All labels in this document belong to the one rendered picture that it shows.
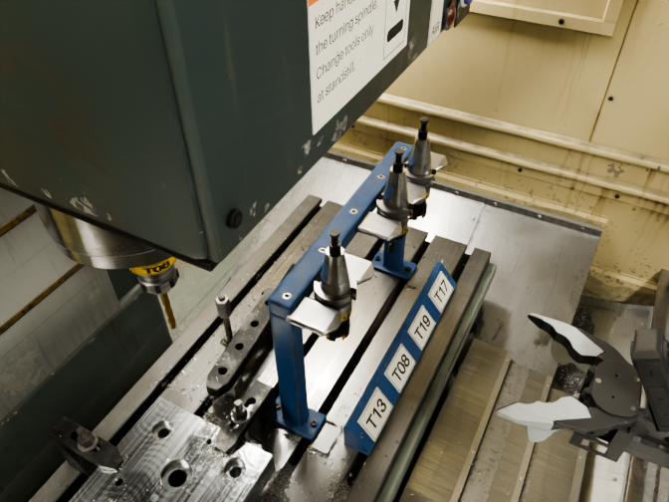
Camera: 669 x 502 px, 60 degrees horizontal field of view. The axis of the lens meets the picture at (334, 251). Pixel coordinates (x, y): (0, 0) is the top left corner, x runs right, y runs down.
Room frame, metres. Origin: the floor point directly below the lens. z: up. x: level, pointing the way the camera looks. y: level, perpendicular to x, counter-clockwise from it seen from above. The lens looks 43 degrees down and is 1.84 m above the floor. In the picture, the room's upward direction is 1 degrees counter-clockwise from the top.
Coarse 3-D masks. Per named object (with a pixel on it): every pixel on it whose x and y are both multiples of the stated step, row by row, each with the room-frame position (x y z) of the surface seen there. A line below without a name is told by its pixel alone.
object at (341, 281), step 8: (328, 248) 0.59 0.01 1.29; (328, 256) 0.57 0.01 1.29; (336, 256) 0.57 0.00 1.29; (344, 256) 0.58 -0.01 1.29; (328, 264) 0.57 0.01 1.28; (336, 264) 0.57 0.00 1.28; (344, 264) 0.58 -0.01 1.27; (328, 272) 0.57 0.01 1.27; (336, 272) 0.57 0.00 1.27; (344, 272) 0.57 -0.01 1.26; (328, 280) 0.57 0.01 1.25; (336, 280) 0.56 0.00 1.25; (344, 280) 0.57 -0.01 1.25; (328, 288) 0.56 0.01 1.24; (336, 288) 0.56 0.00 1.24; (344, 288) 0.57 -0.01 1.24
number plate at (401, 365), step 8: (400, 344) 0.68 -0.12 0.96; (400, 352) 0.67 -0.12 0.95; (392, 360) 0.65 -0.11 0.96; (400, 360) 0.65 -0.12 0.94; (408, 360) 0.66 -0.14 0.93; (392, 368) 0.63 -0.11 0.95; (400, 368) 0.64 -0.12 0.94; (408, 368) 0.65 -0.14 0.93; (392, 376) 0.62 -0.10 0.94; (400, 376) 0.63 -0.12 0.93; (392, 384) 0.61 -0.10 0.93; (400, 384) 0.61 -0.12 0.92
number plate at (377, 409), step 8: (376, 392) 0.58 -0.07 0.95; (368, 400) 0.56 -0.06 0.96; (376, 400) 0.56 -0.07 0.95; (384, 400) 0.57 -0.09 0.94; (368, 408) 0.55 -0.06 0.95; (376, 408) 0.55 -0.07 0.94; (384, 408) 0.56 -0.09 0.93; (360, 416) 0.53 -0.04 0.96; (368, 416) 0.53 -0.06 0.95; (376, 416) 0.54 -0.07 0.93; (384, 416) 0.55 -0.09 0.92; (360, 424) 0.52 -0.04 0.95; (368, 424) 0.52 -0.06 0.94; (376, 424) 0.53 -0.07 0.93; (368, 432) 0.51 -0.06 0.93; (376, 432) 0.52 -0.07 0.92
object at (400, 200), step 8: (392, 176) 0.77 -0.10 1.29; (400, 176) 0.76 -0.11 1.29; (392, 184) 0.76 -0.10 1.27; (400, 184) 0.76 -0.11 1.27; (384, 192) 0.77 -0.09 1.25; (392, 192) 0.76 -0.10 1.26; (400, 192) 0.76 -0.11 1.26; (384, 200) 0.77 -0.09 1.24; (392, 200) 0.76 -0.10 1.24; (400, 200) 0.76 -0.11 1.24; (392, 208) 0.75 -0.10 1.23; (400, 208) 0.76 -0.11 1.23
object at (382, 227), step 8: (368, 216) 0.75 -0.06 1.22; (376, 216) 0.75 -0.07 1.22; (384, 216) 0.75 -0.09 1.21; (360, 224) 0.73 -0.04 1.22; (368, 224) 0.73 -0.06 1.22; (376, 224) 0.73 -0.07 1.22; (384, 224) 0.73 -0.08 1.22; (392, 224) 0.73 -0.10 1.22; (400, 224) 0.73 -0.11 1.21; (368, 232) 0.71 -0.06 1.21; (376, 232) 0.71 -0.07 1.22; (384, 232) 0.71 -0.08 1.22; (392, 232) 0.71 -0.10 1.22; (400, 232) 0.71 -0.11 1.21
